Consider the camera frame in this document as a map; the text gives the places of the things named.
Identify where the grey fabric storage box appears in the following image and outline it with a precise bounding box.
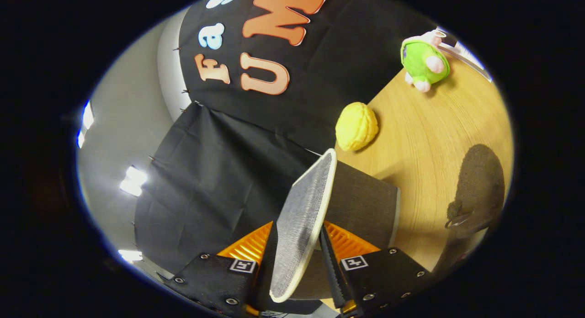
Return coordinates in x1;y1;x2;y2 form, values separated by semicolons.
270;148;401;303

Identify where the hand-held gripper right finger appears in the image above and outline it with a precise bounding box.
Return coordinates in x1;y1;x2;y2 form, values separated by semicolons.
319;221;435;318

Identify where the yellow textured plush bun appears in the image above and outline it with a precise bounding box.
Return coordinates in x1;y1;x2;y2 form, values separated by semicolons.
335;102;379;152

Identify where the brown fuzzy shoe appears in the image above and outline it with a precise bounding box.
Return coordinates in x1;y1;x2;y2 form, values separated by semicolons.
445;144;506;239

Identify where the green and pink plush toy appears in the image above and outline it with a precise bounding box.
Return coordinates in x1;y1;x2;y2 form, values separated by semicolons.
400;29;451;93

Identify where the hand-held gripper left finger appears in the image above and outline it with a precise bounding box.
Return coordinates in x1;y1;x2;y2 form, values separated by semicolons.
161;221;278;318

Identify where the black backdrop cloth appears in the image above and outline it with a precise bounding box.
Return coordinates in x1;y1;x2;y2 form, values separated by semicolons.
135;0;439;282

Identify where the large white book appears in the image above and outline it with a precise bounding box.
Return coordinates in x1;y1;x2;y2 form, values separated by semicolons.
436;26;494;83

